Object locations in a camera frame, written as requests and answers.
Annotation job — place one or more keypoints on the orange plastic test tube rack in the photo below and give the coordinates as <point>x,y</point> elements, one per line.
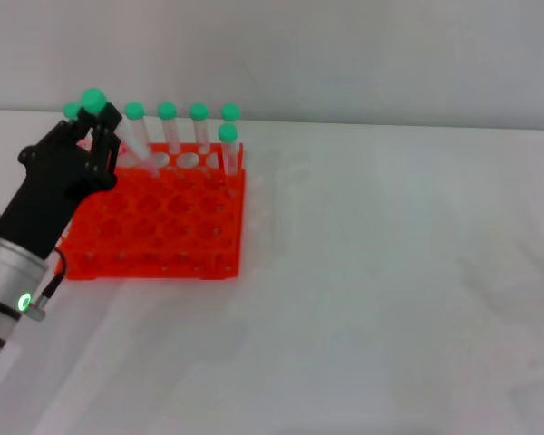
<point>181,217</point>

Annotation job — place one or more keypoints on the white labelled green capped tube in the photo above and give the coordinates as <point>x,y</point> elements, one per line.
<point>93,99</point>

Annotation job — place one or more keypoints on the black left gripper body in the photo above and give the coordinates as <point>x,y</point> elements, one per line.
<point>50,190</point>

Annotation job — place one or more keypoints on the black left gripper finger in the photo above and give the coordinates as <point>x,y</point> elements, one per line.
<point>110,118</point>
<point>74,131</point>

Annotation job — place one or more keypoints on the green capped clear test tube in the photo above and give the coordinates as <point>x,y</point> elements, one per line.
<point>134,110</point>
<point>198,111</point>
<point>230,111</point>
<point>69,111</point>
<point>167,110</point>
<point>227,132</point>

